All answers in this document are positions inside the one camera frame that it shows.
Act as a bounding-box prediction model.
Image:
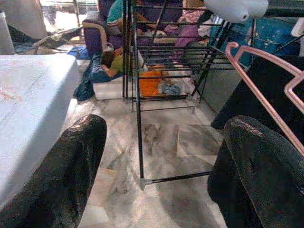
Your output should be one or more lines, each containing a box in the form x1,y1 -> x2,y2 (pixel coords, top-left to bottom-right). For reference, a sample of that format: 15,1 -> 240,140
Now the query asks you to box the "person in teal shirt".
106,0 -> 143,31

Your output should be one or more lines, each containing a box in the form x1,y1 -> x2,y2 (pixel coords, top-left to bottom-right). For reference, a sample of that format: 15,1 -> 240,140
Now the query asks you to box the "orange cloth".
139,68 -> 167,97

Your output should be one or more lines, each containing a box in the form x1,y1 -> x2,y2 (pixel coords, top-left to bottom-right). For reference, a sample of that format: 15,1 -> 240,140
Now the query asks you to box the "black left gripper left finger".
0,114 -> 107,228

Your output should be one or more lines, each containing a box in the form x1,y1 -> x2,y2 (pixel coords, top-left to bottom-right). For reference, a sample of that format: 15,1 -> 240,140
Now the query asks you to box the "grey cloth pile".
158,83 -> 183,95

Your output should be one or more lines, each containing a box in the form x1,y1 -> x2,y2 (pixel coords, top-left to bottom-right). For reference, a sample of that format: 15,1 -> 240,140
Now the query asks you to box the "purple patterned garment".
163,0 -> 214,60

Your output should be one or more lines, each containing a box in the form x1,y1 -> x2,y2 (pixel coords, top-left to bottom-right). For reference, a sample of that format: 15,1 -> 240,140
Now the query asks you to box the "white rounded plastic part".
204,0 -> 270,23

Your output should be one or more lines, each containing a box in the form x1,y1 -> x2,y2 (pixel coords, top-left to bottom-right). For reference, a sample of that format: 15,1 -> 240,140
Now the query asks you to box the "grey green leather sofa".
199,68 -> 242,114

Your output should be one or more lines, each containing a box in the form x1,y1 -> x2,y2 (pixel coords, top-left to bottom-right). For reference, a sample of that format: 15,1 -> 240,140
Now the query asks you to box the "black metal drying rack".
122,0 -> 304,190

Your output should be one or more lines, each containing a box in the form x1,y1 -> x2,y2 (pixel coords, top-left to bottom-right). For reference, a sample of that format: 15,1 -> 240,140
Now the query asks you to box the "child in yellow shirt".
101,46 -> 143,78

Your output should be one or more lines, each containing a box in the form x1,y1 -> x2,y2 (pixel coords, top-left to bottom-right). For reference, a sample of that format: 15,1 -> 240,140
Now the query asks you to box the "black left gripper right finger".
208,115 -> 304,228

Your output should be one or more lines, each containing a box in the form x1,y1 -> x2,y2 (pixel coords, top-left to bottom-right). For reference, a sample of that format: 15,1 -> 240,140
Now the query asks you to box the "pink plastic hanger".
225,42 -> 304,157

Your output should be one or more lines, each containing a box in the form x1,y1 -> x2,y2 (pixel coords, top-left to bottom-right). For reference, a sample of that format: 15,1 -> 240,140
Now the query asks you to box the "blue storage container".
209,18 -> 302,69

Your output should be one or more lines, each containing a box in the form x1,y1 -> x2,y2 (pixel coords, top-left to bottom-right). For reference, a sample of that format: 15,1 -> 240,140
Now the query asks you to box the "large light blue table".
0,54 -> 79,209

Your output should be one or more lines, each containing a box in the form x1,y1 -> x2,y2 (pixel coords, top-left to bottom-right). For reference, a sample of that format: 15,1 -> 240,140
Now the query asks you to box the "purple sofa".
82,0 -> 214,57

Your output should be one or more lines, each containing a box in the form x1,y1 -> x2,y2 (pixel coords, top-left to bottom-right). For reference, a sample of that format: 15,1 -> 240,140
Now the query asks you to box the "black garment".
211,54 -> 304,130

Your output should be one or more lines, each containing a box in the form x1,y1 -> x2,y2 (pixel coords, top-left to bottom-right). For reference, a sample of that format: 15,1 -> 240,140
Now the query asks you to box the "white floor mattress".
92,71 -> 143,100

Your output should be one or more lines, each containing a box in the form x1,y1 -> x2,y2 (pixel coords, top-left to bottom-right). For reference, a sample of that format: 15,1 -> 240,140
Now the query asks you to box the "dark blue blanket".
73,56 -> 124,102

